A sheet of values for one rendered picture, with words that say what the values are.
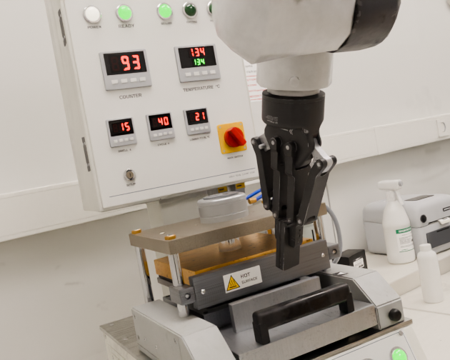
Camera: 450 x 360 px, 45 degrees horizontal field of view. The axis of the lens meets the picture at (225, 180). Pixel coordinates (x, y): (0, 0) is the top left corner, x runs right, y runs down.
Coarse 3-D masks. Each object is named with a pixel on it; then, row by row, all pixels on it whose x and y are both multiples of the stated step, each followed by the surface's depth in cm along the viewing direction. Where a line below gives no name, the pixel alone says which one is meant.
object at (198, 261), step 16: (240, 240) 95; (256, 240) 92; (272, 240) 90; (304, 240) 85; (192, 256) 88; (208, 256) 85; (224, 256) 83; (240, 256) 81; (256, 256) 81; (160, 272) 89; (192, 272) 77
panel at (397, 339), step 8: (384, 336) 76; (392, 336) 77; (400, 336) 77; (368, 344) 75; (376, 344) 76; (384, 344) 76; (392, 344) 76; (400, 344) 77; (408, 344) 77; (344, 352) 73; (352, 352) 74; (360, 352) 74; (368, 352) 74; (376, 352) 75; (384, 352) 75; (392, 352) 75; (408, 352) 77
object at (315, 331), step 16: (288, 288) 78; (304, 288) 80; (320, 288) 81; (240, 304) 75; (256, 304) 76; (272, 304) 77; (368, 304) 77; (240, 320) 75; (304, 320) 75; (320, 320) 74; (336, 320) 73; (352, 320) 75; (368, 320) 76; (224, 336) 74; (240, 336) 73; (272, 336) 71; (288, 336) 70; (304, 336) 71; (320, 336) 72; (336, 336) 73; (240, 352) 67; (256, 352) 68; (272, 352) 69; (288, 352) 70; (304, 352) 71
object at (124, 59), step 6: (120, 54) 94; (126, 54) 94; (132, 54) 95; (138, 54) 95; (114, 60) 93; (120, 60) 94; (126, 60) 94; (132, 60) 95; (138, 60) 95; (114, 66) 93; (120, 66) 94; (126, 66) 94; (132, 66) 95; (138, 66) 95; (114, 72) 93
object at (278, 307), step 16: (336, 288) 74; (288, 304) 70; (304, 304) 71; (320, 304) 72; (336, 304) 74; (352, 304) 75; (256, 320) 68; (272, 320) 69; (288, 320) 70; (256, 336) 69
